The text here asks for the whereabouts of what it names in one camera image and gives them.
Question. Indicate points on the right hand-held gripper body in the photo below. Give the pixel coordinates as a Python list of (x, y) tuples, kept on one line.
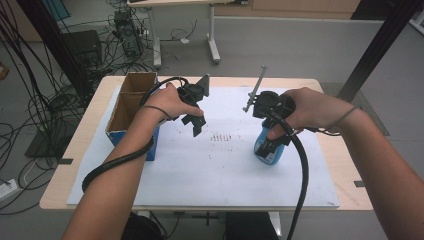
[(271, 103)]

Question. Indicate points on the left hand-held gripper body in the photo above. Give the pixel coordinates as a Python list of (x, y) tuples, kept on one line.
[(193, 91)]

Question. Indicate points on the blue bottle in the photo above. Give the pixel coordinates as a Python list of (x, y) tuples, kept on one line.
[(280, 154)]

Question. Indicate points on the blue cardboard box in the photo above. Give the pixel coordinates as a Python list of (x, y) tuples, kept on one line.
[(133, 83)]

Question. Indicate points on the person's left hand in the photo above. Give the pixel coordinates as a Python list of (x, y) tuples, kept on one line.
[(165, 101)]

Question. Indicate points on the person's right hand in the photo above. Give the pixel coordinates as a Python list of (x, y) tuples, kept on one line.
[(316, 110)]

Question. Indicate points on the wooden table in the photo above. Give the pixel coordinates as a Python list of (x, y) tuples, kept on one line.
[(233, 81)]

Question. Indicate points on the white board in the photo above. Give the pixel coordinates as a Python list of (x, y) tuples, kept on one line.
[(216, 173)]

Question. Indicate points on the white adapter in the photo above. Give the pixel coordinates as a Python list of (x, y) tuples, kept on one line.
[(184, 40)]

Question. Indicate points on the white desk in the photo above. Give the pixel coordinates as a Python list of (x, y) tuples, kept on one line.
[(211, 36)]

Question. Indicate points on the person's right leg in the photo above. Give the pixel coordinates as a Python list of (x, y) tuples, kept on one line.
[(250, 230)]

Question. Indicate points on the person's leg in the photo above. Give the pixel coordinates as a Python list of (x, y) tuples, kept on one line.
[(250, 230), (141, 230)]

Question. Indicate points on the computer tower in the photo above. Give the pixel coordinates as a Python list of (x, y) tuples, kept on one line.
[(128, 33)]

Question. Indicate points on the black tape strip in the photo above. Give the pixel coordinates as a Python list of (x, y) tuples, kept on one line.
[(359, 184), (65, 161)]

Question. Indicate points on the person's left leg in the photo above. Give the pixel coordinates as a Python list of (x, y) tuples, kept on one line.
[(141, 230)]

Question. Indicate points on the black box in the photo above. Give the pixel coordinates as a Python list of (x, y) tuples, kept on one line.
[(83, 46)]

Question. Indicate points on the white power strip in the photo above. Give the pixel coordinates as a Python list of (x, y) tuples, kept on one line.
[(7, 189)]

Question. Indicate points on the black metal post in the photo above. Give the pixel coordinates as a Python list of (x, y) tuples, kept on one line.
[(56, 43), (380, 43)]

